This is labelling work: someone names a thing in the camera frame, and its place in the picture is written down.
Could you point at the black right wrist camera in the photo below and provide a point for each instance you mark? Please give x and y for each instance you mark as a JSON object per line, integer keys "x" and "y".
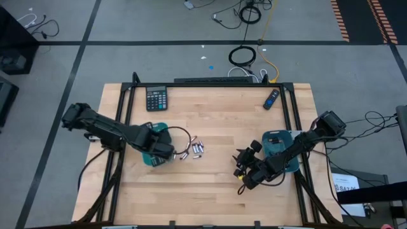
{"x": 256, "y": 146}

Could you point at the grey power adapter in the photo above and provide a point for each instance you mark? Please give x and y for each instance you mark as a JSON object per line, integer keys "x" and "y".
{"x": 189, "y": 4}

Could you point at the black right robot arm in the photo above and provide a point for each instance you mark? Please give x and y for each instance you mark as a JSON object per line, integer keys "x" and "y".
{"x": 302, "y": 141}

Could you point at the white printed paper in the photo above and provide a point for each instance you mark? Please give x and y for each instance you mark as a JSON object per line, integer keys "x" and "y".
{"x": 345, "y": 183}

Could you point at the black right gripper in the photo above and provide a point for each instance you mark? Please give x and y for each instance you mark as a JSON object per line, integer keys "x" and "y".
{"x": 252, "y": 167}

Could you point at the black box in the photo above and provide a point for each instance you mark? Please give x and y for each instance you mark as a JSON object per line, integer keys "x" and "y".
{"x": 6, "y": 98}

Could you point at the black desk calculator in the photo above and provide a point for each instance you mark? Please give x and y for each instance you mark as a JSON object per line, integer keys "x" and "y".
{"x": 156, "y": 101}

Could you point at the black cabinet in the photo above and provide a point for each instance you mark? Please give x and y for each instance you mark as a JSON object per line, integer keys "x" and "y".
{"x": 12, "y": 47}

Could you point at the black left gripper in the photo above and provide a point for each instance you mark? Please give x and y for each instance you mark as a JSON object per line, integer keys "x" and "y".
{"x": 157, "y": 144}

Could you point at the teal plastic tray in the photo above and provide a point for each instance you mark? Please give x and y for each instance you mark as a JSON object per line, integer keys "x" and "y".
{"x": 147, "y": 159}
{"x": 286, "y": 136}

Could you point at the black remote control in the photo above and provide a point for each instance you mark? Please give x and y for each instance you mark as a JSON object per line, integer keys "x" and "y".
{"x": 271, "y": 99}

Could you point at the long black bar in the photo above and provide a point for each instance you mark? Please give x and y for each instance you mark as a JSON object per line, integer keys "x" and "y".
{"x": 213, "y": 80}

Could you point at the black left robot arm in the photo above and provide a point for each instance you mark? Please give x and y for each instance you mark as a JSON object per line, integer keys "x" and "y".
{"x": 101, "y": 125}

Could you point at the dark cart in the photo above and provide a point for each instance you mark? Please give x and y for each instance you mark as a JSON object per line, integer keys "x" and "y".
{"x": 375, "y": 192}

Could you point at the black metal table frame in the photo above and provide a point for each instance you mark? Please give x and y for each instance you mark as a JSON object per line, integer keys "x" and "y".
{"x": 206, "y": 85}

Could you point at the black mat with orange stripes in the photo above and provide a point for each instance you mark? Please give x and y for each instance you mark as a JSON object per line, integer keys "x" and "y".
{"x": 359, "y": 19}

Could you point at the grey post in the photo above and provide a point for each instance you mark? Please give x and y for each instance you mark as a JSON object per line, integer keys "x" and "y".
{"x": 402, "y": 127}

